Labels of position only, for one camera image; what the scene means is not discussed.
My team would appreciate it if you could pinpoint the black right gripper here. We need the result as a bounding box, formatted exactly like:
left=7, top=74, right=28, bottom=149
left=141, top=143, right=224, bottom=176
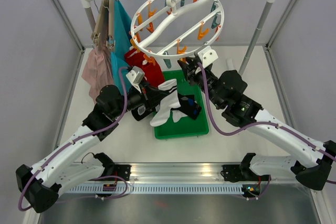
left=177, top=55, right=224, bottom=109

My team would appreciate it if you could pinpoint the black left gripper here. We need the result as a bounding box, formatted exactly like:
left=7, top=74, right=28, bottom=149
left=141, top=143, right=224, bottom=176
left=111, top=79, right=170, bottom=119

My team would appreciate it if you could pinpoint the white sock with black stripes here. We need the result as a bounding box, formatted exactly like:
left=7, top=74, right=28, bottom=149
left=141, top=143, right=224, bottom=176
left=150, top=79, right=181, bottom=127

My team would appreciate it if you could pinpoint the red christmas sock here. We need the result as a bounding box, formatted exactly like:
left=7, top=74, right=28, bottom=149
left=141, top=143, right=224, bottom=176
left=141, top=60, right=165, bottom=88
left=124, top=49, right=144, bottom=68

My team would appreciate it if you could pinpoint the orange clothes peg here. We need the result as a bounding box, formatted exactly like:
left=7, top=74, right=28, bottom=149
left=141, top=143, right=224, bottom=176
left=130, top=39, right=141, bottom=52
left=143, top=54, right=156, bottom=66

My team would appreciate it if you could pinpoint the white round clip hanger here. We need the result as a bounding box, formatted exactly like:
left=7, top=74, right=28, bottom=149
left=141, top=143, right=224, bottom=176
left=136, top=0, right=220, bottom=55

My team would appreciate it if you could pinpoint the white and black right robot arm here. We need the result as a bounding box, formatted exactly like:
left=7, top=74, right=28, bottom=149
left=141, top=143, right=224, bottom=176
left=178, top=57, right=335, bottom=191

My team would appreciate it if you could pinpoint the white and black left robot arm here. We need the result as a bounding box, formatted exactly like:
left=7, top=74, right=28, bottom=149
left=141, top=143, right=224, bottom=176
left=15, top=80, right=177, bottom=214

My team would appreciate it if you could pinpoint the beige clothes hanger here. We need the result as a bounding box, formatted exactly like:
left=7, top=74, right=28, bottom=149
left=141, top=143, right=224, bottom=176
left=91, top=0, right=116, bottom=51

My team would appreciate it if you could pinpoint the black sock with blue pattern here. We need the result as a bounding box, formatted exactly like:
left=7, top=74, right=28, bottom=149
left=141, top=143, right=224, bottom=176
left=131, top=105, right=160, bottom=121

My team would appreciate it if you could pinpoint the teal clothes peg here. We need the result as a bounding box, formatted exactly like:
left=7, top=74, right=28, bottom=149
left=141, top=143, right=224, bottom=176
left=163, top=58, right=172, bottom=69

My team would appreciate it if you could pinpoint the orange peg on crossbar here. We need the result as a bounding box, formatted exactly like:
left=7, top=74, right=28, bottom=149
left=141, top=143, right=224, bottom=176
left=197, top=21, right=209, bottom=40

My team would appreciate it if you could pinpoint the green plastic tray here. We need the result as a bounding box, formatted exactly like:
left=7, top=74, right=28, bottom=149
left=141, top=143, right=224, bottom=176
left=154, top=70, right=209, bottom=140

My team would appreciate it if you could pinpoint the pink hanging garment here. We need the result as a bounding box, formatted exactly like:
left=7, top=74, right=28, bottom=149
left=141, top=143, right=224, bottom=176
left=82, top=45, right=114, bottom=104

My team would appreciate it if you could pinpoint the teal hanging garment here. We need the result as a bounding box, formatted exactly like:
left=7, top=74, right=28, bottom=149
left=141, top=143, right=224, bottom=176
left=110, top=0, right=131, bottom=94

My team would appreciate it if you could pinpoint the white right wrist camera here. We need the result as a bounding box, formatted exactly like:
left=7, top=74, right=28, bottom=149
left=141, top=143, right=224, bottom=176
left=196, top=46, right=218, bottom=68

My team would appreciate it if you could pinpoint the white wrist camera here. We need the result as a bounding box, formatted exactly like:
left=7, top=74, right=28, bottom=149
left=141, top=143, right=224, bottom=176
left=196, top=46, right=218, bottom=68
left=126, top=66, right=144, bottom=93

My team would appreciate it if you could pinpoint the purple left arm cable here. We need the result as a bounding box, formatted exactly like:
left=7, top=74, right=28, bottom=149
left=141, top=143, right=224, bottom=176
left=18, top=66, right=132, bottom=212

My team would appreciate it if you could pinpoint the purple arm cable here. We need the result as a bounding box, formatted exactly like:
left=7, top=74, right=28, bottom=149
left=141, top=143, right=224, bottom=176
left=18, top=66, right=132, bottom=212
left=197, top=61, right=336, bottom=163

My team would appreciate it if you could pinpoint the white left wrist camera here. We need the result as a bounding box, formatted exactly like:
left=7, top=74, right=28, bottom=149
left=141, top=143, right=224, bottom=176
left=126, top=66, right=144, bottom=93

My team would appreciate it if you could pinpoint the aluminium mounting rail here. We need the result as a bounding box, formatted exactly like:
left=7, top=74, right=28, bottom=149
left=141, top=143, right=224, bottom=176
left=62, top=162, right=322, bottom=183

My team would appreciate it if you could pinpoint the white slotted cable duct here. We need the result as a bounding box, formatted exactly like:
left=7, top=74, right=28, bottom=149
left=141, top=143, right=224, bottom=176
left=67, top=183, right=243, bottom=195

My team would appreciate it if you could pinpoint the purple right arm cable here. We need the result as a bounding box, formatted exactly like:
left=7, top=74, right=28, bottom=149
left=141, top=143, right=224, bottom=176
left=197, top=61, right=336, bottom=163

